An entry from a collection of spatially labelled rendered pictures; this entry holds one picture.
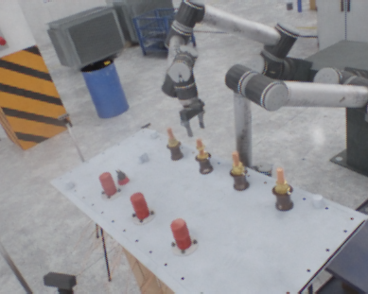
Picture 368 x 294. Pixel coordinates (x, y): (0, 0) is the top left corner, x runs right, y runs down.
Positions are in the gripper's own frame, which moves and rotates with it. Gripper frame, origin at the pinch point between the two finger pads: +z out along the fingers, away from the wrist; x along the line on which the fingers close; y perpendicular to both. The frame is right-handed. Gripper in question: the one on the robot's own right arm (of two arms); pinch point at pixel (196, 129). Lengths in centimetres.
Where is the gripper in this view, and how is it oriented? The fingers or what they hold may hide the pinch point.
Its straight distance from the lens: 200.3
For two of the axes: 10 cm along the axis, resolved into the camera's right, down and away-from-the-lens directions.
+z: 2.2, 8.5, 4.9
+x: -6.9, 4.9, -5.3
